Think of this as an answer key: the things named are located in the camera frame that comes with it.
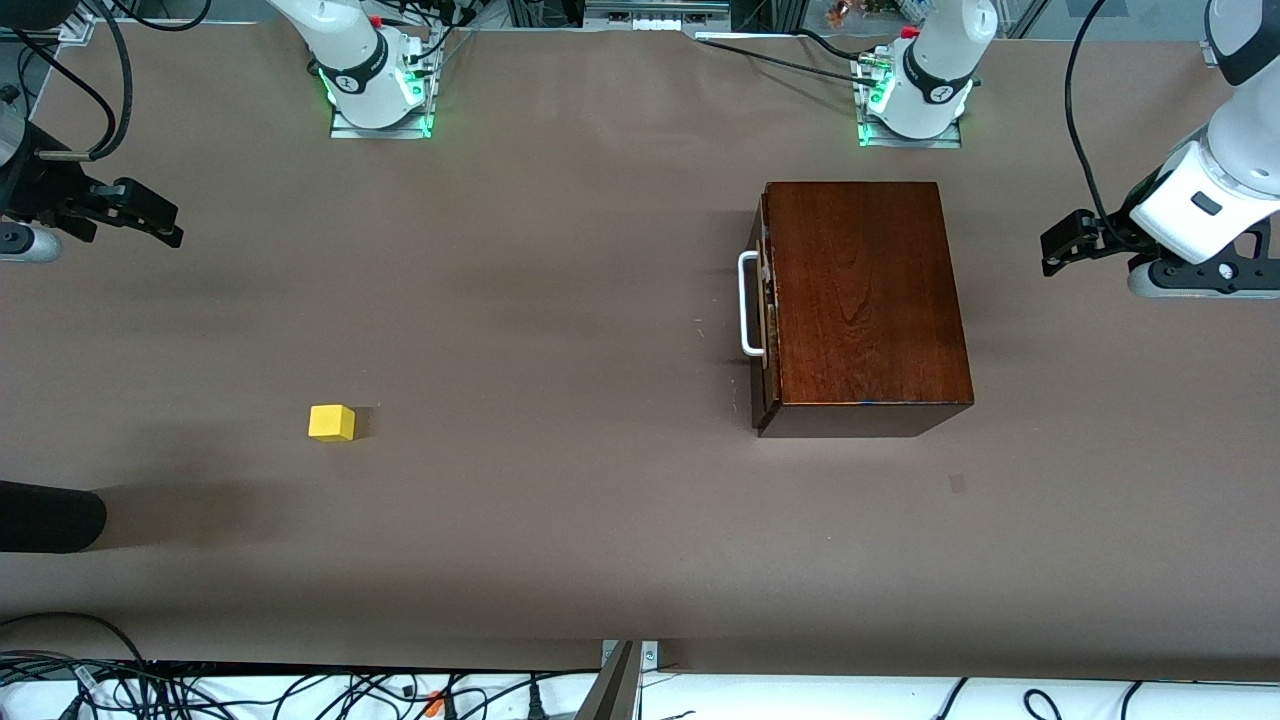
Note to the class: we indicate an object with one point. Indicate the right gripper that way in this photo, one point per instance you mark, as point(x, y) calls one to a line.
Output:
point(38, 187)

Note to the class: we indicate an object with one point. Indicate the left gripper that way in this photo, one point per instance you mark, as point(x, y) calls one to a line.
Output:
point(1117, 230)

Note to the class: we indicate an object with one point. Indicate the yellow block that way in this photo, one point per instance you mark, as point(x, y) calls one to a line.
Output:
point(332, 422)

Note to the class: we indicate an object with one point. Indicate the light wooden tray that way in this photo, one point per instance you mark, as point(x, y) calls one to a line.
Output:
point(742, 300)

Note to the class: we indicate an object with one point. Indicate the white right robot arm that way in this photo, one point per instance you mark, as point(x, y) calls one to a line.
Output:
point(350, 60)

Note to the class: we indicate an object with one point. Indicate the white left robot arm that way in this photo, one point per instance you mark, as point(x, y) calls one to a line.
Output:
point(940, 60)

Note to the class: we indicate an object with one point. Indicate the dark brown wooden cabinet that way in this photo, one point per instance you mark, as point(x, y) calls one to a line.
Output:
point(860, 300)

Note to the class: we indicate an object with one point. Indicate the black cylindrical object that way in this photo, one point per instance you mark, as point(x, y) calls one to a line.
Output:
point(50, 516)

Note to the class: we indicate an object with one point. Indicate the white power strip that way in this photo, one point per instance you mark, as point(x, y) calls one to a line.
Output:
point(655, 22)

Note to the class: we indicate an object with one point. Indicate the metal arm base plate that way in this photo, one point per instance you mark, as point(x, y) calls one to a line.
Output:
point(380, 132)
point(910, 143)

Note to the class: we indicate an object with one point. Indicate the aluminium frame profile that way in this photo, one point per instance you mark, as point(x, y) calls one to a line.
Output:
point(75, 30)

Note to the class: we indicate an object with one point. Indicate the metal table bracket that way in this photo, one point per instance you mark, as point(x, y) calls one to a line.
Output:
point(615, 690)

